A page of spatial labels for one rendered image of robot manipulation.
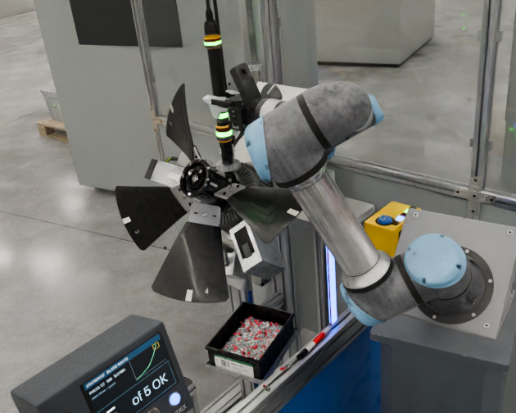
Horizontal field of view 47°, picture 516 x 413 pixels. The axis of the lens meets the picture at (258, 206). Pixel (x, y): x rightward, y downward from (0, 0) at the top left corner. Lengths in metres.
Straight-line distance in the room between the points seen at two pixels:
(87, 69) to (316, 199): 3.41
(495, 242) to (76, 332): 2.38
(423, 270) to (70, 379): 0.71
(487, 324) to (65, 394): 0.91
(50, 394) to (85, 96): 3.63
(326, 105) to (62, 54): 3.61
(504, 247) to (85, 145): 3.70
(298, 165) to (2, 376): 2.39
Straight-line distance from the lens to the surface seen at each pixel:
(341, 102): 1.09
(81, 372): 1.06
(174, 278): 1.73
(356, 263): 1.24
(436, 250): 1.28
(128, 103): 4.27
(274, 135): 1.09
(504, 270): 1.48
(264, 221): 1.57
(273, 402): 1.54
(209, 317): 3.20
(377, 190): 2.31
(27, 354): 3.31
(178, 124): 1.94
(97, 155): 4.67
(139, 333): 1.10
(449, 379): 1.48
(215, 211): 1.77
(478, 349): 1.43
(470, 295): 1.42
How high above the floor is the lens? 1.91
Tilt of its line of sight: 27 degrees down
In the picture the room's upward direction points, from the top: 6 degrees counter-clockwise
